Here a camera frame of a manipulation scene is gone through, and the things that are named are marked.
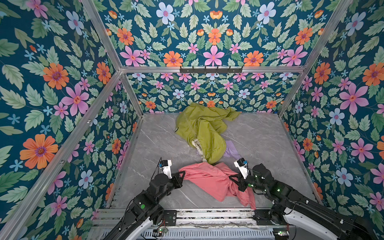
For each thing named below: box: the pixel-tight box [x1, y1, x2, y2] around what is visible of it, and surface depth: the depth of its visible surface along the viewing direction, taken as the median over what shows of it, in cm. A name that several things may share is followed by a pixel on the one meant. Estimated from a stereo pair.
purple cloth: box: [223, 140, 241, 160], surface depth 98 cm
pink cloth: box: [178, 162, 257, 210], surface depth 76 cm
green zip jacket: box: [175, 102, 241, 164], surface depth 104 cm
